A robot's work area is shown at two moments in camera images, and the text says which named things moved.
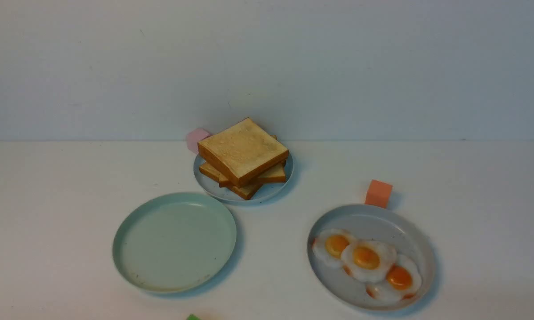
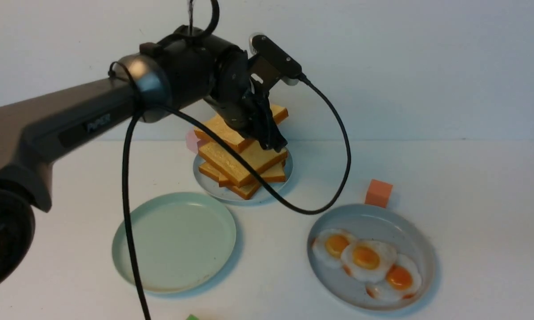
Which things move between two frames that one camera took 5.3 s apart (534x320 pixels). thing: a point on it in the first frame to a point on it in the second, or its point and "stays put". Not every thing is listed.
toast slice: (242, 151) to (236, 137)
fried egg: (403, 282) stays put
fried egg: (328, 245) stays put
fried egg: (367, 261) stays put
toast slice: (276, 174) to (258, 160)
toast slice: (247, 191) stays put
